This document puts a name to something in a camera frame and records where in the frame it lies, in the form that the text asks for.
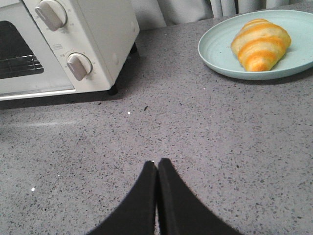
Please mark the teal round plate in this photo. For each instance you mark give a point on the teal round plate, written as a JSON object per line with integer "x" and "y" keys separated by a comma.
{"x": 214, "y": 45}

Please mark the metal wire oven rack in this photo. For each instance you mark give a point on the metal wire oven rack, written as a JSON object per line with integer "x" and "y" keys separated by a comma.
{"x": 20, "y": 66}

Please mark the white Toshiba toaster oven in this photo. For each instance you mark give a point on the white Toshiba toaster oven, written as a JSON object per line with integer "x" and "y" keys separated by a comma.
{"x": 102, "y": 30}

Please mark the upper white oven knob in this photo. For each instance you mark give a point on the upper white oven knob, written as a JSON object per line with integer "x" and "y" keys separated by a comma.
{"x": 52, "y": 13}

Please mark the glass oven door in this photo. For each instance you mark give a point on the glass oven door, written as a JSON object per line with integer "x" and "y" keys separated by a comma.
{"x": 20, "y": 36}

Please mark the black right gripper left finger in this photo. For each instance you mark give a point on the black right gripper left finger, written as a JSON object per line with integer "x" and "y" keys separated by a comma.
{"x": 135, "y": 215}

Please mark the orange striped croissant bread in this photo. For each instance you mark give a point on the orange striped croissant bread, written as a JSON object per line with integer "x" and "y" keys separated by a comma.
{"x": 260, "y": 44}

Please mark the grey white curtain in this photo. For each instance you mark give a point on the grey white curtain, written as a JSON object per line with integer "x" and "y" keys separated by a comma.
{"x": 152, "y": 14}

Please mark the white oven knob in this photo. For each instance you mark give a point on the white oven knob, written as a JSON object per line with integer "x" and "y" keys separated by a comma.
{"x": 79, "y": 65}
{"x": 52, "y": 13}

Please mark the lower white oven knob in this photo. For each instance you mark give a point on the lower white oven knob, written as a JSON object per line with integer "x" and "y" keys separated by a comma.
{"x": 79, "y": 65}

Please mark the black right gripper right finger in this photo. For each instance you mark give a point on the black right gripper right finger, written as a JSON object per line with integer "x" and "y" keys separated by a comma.
{"x": 180, "y": 211}

